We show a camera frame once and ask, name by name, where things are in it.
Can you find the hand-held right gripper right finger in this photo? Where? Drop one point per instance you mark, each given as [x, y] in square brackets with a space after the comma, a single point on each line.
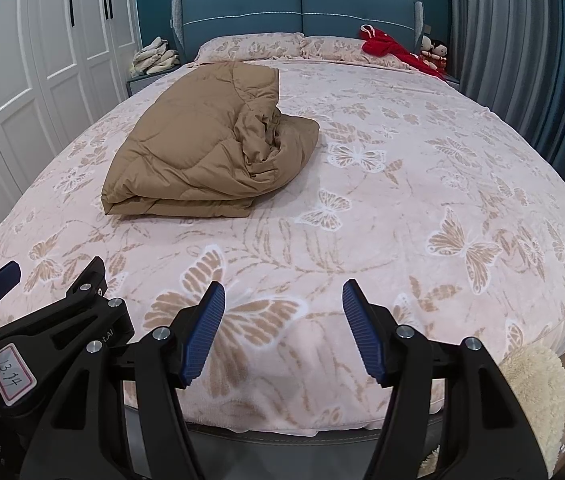
[362, 332]

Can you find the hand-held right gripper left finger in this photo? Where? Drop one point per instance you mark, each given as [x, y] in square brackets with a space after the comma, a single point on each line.
[205, 332]

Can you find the tan quilted jacket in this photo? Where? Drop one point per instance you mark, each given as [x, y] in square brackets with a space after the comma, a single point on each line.
[187, 145]

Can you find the bed with butterfly bedspread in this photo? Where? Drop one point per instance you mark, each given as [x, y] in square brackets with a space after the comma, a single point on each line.
[412, 185]

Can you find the cream shaggy rug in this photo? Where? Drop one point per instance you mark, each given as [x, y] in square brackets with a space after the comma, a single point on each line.
[532, 390]

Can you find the blue nightstand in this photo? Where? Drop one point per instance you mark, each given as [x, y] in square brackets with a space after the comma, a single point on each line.
[140, 82]
[451, 79]

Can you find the white wardrobe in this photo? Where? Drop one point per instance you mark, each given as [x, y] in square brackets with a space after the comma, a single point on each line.
[62, 60]

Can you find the pile of cream cloths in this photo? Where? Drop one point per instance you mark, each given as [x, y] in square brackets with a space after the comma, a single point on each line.
[155, 57]

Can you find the pink floral pillow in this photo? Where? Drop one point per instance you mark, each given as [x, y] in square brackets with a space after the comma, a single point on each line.
[247, 47]
[332, 49]

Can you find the red garment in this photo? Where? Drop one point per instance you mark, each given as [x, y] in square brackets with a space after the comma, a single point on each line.
[382, 45]

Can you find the cloth doll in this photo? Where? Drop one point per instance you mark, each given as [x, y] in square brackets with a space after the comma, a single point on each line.
[425, 44]
[438, 52]

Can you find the grey blue curtain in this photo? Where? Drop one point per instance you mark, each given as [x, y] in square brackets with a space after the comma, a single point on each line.
[522, 60]

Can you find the blue upholstered headboard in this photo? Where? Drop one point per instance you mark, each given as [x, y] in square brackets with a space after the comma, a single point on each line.
[262, 10]

